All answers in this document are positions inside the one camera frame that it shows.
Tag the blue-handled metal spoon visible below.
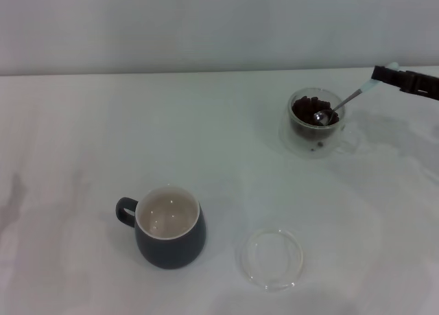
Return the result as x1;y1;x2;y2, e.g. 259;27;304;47
313;61;401;126

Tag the dark grey ceramic mug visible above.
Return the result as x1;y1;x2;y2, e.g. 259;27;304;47
115;185;208;270

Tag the double-walled glass cup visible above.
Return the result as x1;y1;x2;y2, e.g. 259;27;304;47
287;86;359;155

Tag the coffee beans pile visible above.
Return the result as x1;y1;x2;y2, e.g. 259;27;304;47
290;95;340;140

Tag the clear glass saucer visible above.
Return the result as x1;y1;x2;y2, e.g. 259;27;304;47
278;121;361;159

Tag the clear glass dish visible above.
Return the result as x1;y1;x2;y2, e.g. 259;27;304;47
241;227;305;292

